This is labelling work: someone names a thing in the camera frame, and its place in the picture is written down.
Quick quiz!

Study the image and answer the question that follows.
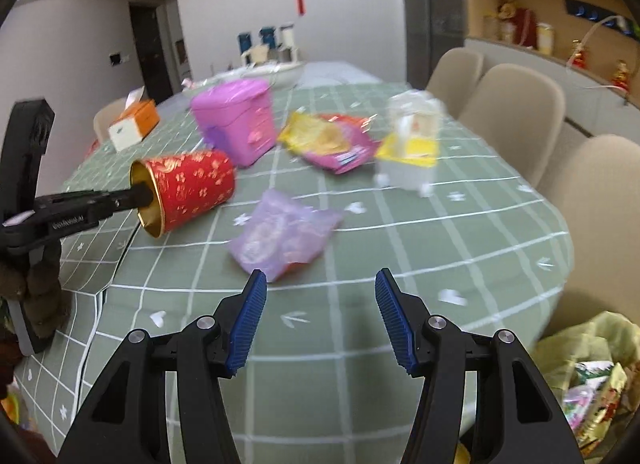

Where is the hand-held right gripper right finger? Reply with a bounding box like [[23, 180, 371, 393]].
[[375, 267, 586, 464]]

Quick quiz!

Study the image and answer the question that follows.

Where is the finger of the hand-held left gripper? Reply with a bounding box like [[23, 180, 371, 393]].
[[95, 183, 153, 217]]

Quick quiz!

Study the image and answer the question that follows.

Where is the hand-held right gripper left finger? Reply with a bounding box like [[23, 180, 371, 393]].
[[57, 269, 268, 464]]

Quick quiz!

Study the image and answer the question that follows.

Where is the red gold floral can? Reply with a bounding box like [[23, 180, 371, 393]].
[[129, 148, 237, 239]]

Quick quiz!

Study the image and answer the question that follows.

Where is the purple snack packet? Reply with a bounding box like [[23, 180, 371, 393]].
[[227, 188, 345, 284]]

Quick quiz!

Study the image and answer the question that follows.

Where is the trash bin with green bag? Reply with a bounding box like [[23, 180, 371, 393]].
[[532, 311, 640, 460]]

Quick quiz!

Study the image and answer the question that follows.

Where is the person's left hand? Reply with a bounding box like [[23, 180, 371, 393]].
[[22, 238, 71, 339]]

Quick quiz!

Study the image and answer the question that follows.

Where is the orange white tissue box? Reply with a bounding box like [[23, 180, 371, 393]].
[[107, 99, 161, 152]]

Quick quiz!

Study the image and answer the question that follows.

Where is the beige dining chair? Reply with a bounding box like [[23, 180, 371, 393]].
[[93, 97, 131, 142], [537, 134, 640, 340], [457, 63, 566, 190], [425, 48, 485, 117]]

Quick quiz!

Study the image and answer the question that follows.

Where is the green checked tablecloth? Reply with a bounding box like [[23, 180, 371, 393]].
[[15, 60, 576, 464]]

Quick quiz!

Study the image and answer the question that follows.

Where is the purple gift box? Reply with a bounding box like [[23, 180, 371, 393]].
[[191, 78, 278, 167]]

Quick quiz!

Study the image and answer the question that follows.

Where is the dark doorway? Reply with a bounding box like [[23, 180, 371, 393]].
[[129, 2, 173, 100]]

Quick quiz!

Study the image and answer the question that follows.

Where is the pink snack packet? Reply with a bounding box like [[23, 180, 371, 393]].
[[300, 114, 383, 175]]

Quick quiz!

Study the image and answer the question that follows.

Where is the cream mug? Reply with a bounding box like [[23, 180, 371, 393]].
[[242, 44, 271, 65]]

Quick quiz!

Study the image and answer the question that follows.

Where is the clear yellow snack bag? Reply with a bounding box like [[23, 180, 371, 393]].
[[374, 90, 446, 197]]

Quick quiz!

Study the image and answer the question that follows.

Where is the glossy printed packet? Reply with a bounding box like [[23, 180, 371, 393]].
[[562, 360, 630, 450]]

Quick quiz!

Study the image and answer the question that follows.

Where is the wooden shelf cabinet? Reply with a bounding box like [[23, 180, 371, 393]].
[[457, 0, 640, 145]]

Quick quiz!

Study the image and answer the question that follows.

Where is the red gold figurine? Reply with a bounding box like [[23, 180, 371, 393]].
[[495, 0, 538, 48]]

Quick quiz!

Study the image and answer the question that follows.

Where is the black power strip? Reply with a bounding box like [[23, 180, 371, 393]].
[[565, 0, 640, 35]]

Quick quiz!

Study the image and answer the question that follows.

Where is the white cable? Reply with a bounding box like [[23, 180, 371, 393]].
[[567, 14, 632, 76]]

